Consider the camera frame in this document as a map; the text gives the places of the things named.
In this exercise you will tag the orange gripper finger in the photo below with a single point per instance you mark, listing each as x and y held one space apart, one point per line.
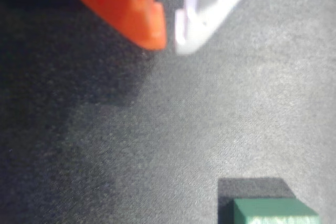
118 1

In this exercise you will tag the green cube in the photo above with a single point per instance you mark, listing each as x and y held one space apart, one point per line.
267 208

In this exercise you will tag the dark grey felt mat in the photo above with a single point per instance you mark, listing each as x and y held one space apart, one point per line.
183 129

